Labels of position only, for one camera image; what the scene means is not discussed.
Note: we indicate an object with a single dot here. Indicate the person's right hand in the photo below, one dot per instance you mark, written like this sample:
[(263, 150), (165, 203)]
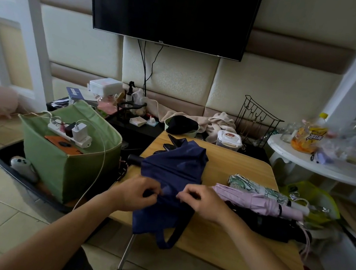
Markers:
[(210, 203)]

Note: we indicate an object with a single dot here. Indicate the person's left hand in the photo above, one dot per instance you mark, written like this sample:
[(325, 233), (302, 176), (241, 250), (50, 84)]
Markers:
[(132, 194)]

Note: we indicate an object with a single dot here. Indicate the person's left fingers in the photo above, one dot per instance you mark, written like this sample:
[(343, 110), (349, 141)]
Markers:
[(152, 189)]

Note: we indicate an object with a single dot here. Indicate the person's right thumb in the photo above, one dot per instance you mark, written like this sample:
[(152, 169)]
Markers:
[(184, 199)]

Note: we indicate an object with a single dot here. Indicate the navy blue folding umbrella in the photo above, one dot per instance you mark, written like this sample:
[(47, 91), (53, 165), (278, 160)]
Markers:
[(168, 184)]

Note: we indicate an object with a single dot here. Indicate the person's left forearm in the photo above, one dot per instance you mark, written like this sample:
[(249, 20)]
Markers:
[(55, 234)]

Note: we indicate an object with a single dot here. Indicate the person's right forearm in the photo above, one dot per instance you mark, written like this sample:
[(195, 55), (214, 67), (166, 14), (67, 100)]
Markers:
[(265, 264)]

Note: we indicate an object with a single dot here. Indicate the wooden folding table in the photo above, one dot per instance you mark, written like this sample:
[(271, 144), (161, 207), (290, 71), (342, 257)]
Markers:
[(219, 216)]

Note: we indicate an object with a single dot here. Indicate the black low cabinet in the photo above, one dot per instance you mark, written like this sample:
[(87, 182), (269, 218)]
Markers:
[(139, 131)]

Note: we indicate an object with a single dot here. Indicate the small white notepad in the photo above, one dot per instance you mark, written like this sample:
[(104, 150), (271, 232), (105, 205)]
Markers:
[(138, 121)]

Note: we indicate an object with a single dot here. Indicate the black cap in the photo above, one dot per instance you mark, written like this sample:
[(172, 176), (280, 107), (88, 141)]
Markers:
[(182, 125)]

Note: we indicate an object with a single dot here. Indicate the green patterned folding umbrella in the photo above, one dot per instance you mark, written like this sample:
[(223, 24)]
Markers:
[(255, 188)]

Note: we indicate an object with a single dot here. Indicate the white wet wipes box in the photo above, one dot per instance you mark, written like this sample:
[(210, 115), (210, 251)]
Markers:
[(229, 140)]

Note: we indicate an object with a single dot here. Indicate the pink folding umbrella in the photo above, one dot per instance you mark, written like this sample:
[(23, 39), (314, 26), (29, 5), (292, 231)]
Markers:
[(258, 202)]

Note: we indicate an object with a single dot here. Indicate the beige towel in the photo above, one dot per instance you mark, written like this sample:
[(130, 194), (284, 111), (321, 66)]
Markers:
[(221, 125)]

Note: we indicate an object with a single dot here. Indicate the black folding umbrella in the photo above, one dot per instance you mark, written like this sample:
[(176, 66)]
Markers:
[(267, 225)]

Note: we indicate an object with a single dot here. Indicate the green fabric storage box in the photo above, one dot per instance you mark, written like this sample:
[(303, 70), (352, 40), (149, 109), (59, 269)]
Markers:
[(67, 165)]

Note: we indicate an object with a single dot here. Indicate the white charger plug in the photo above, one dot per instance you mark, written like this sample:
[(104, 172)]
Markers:
[(79, 131)]

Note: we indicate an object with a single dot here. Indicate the black spray bottle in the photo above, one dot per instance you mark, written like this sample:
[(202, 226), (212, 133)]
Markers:
[(130, 93)]

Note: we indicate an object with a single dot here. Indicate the white power strip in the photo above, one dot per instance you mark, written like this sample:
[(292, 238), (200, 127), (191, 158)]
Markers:
[(68, 134)]

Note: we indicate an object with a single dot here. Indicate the orange notebook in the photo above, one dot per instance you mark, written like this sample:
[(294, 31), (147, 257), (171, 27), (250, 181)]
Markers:
[(62, 145)]

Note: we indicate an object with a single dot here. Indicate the black charger plug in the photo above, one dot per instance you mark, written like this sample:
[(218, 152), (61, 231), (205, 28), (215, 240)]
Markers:
[(69, 129)]

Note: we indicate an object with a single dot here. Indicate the blue card box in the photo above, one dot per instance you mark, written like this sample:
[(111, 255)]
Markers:
[(76, 94)]

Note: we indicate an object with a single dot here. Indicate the clear glass jar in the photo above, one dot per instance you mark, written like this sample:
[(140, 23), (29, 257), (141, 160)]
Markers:
[(287, 132)]

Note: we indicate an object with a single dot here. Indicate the white game controller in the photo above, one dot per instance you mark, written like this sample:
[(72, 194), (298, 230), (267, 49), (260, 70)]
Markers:
[(23, 167)]

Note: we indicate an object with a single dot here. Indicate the yellow green plastic bag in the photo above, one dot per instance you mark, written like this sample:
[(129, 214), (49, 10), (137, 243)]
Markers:
[(315, 198)]

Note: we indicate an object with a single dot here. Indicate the black plastic tray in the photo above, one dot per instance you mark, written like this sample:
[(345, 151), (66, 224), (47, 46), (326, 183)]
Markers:
[(15, 171)]

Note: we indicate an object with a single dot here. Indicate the yellow cap juice bottle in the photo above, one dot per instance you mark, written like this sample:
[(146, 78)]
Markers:
[(309, 134)]

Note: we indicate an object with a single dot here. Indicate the white round plastic table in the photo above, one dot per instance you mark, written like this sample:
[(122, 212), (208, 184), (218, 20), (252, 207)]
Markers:
[(323, 167)]

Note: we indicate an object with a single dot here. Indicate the black flat screen television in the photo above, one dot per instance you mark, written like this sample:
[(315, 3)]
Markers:
[(175, 10)]

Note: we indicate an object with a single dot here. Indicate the clear plastic bottle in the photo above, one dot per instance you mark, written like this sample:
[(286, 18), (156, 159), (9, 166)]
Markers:
[(353, 132)]

